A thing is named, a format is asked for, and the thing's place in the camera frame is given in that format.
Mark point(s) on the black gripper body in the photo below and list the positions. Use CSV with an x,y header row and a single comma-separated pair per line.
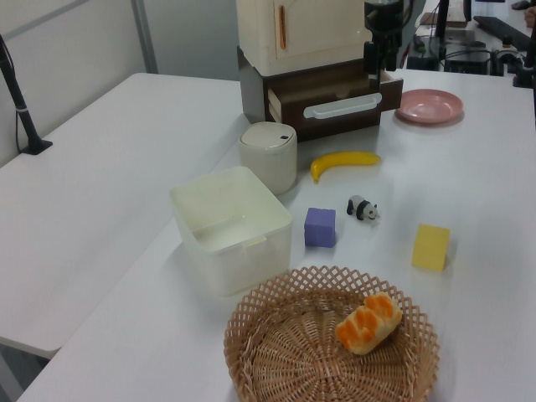
x,y
383,25

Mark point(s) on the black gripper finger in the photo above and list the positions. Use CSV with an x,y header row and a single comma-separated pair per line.
x,y
370,58
390,52

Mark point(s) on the small panda toy figure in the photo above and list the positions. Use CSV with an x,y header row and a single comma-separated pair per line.
x,y
362,208

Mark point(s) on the yellow toy banana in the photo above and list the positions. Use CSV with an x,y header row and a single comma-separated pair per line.
x,y
341,161

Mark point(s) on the brown drawer cabinet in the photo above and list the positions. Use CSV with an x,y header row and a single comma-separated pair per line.
x,y
253,90

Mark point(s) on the orange striped toy bread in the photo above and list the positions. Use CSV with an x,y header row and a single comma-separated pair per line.
x,y
368,324

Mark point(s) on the person hand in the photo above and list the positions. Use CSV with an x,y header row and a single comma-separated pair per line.
x,y
531,14

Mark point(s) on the black monitor stand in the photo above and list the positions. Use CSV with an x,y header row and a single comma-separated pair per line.
x,y
442,19

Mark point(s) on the pink plate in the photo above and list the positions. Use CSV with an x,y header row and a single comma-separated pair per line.
x,y
429,106

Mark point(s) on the brown wooden box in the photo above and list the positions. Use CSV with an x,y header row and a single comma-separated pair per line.
x,y
454,17

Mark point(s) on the black electronics box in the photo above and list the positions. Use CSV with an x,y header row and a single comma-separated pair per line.
x,y
467,60

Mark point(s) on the black keyboard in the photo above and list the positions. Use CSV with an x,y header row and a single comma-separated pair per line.
x,y
500,27

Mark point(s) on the small beige lidded bin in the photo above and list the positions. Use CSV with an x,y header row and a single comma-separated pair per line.
x,y
270,157

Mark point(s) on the purple cube block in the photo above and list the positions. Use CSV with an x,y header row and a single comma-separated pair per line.
x,y
320,228

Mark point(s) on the yellow rectangular block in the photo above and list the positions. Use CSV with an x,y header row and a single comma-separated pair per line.
x,y
429,249

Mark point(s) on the white square plastic container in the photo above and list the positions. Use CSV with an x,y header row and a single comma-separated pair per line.
x,y
234,234

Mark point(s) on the woven wicker basket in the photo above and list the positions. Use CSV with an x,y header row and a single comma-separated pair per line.
x,y
301,360

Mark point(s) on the black pole with clamp base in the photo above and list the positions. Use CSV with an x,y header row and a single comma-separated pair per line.
x,y
23,113

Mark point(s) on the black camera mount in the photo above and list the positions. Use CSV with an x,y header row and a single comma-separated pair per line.
x,y
523,71

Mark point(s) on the grey partition post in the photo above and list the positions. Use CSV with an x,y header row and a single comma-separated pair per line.
x,y
145,35

